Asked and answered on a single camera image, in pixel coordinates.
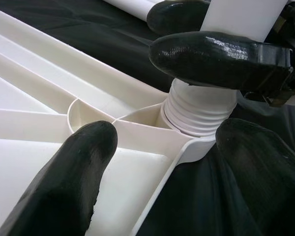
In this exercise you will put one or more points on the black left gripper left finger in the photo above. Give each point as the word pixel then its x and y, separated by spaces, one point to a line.
pixel 64 186

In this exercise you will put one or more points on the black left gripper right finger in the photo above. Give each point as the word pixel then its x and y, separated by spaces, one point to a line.
pixel 265 177

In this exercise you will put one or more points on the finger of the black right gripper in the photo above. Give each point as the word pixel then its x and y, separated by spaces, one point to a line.
pixel 211 61
pixel 177 17

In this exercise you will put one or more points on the white plastic table leg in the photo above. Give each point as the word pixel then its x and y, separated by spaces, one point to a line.
pixel 196 113
pixel 130 7

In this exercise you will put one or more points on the white plastic table top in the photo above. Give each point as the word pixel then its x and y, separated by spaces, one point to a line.
pixel 19 110

